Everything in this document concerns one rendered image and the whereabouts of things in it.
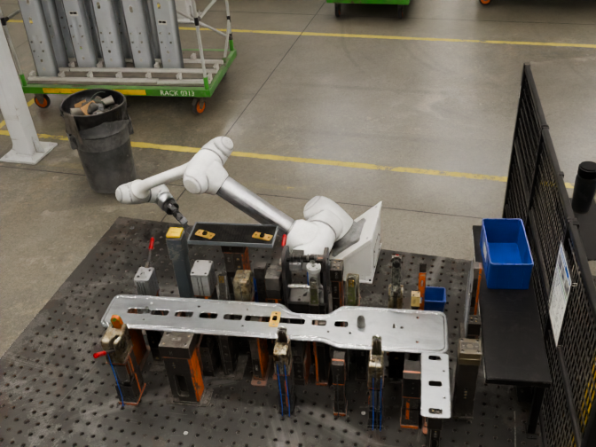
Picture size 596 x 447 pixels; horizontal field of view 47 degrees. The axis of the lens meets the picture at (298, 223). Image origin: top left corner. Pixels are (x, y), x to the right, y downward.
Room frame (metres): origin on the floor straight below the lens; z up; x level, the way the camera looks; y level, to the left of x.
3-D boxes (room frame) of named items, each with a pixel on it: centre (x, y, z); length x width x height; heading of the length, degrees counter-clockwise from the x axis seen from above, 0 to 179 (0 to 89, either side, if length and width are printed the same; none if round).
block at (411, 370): (1.67, -0.37, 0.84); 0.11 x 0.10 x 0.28; 169
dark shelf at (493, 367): (1.98, -0.80, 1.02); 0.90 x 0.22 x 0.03; 169
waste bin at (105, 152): (4.75, 1.47, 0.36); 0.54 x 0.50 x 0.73; 161
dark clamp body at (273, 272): (2.16, 0.11, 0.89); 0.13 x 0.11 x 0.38; 169
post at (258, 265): (2.19, 0.17, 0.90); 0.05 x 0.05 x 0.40; 79
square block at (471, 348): (1.69, -0.58, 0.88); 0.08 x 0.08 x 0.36; 79
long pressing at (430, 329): (1.96, 0.14, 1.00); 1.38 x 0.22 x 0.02; 79
